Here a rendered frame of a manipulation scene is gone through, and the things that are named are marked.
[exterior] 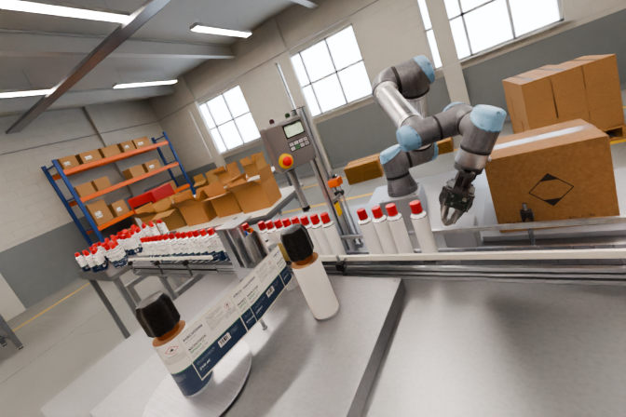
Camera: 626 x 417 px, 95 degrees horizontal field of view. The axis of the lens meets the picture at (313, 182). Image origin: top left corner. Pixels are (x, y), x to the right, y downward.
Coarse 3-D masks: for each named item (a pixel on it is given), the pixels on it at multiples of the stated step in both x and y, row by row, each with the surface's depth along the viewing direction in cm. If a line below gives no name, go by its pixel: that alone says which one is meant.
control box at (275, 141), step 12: (288, 120) 113; (264, 132) 111; (276, 132) 111; (276, 144) 112; (288, 144) 114; (276, 156) 113; (300, 156) 116; (312, 156) 118; (276, 168) 119; (288, 168) 114
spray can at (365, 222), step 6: (360, 210) 102; (360, 216) 102; (366, 216) 102; (360, 222) 102; (366, 222) 101; (372, 222) 102; (360, 228) 104; (366, 228) 102; (372, 228) 102; (366, 234) 102; (372, 234) 102; (366, 240) 104; (372, 240) 103; (378, 240) 104; (366, 246) 106; (372, 246) 103; (378, 246) 104; (372, 252) 104; (378, 252) 104
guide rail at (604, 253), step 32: (320, 256) 118; (352, 256) 108; (384, 256) 101; (416, 256) 94; (448, 256) 88; (480, 256) 83; (512, 256) 79; (544, 256) 75; (576, 256) 71; (608, 256) 68
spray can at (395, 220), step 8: (392, 208) 95; (392, 216) 96; (400, 216) 96; (392, 224) 96; (400, 224) 95; (392, 232) 98; (400, 232) 96; (400, 240) 97; (408, 240) 97; (400, 248) 98; (408, 248) 98
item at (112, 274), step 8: (176, 232) 266; (128, 256) 263; (136, 256) 251; (144, 256) 241; (112, 264) 255; (80, 272) 253; (88, 272) 240; (104, 272) 240; (112, 272) 231; (120, 272) 225; (88, 280) 262; (104, 280) 226; (112, 280) 220; (120, 280) 227; (96, 288) 263; (120, 288) 226; (168, 288) 313; (104, 296) 267; (128, 296) 229; (104, 304) 267; (128, 304) 230; (112, 312) 270; (120, 320) 274; (120, 328) 273; (128, 336) 276
